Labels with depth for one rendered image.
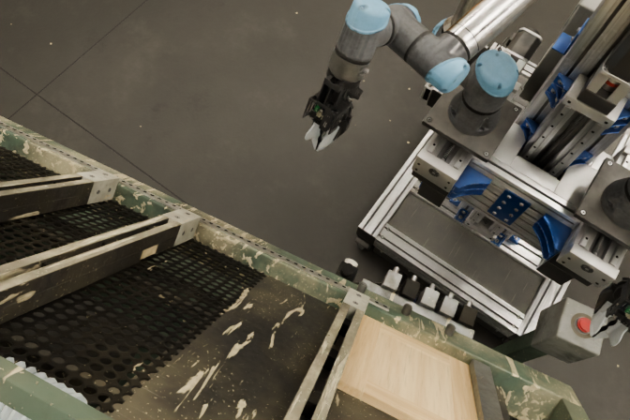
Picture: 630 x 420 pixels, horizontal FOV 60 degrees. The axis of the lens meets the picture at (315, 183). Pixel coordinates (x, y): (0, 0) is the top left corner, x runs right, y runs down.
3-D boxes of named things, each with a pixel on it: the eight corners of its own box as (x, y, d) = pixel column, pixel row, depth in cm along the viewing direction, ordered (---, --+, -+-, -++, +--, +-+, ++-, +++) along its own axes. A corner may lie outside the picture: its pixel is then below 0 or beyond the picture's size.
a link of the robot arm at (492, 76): (485, 121, 149) (502, 92, 137) (450, 89, 153) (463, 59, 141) (513, 97, 153) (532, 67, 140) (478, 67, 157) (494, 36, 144)
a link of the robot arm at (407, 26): (422, 57, 114) (393, 67, 107) (385, 24, 117) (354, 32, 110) (442, 26, 109) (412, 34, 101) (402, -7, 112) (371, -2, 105)
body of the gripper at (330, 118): (299, 119, 114) (317, 70, 106) (320, 105, 120) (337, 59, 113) (329, 138, 112) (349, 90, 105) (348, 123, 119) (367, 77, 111)
